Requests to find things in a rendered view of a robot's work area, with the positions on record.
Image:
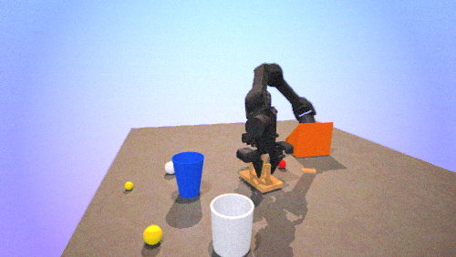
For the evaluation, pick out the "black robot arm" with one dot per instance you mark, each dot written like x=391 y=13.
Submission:
x=261 y=117

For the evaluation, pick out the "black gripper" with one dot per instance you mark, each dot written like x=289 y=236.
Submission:
x=265 y=145

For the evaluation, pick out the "white ball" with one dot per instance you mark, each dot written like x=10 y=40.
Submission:
x=169 y=168

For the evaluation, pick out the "blue cup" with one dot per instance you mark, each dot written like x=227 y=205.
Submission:
x=188 y=172

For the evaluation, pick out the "red ball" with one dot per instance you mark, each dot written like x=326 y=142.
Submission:
x=282 y=164

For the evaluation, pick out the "white cup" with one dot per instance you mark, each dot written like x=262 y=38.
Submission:
x=232 y=221

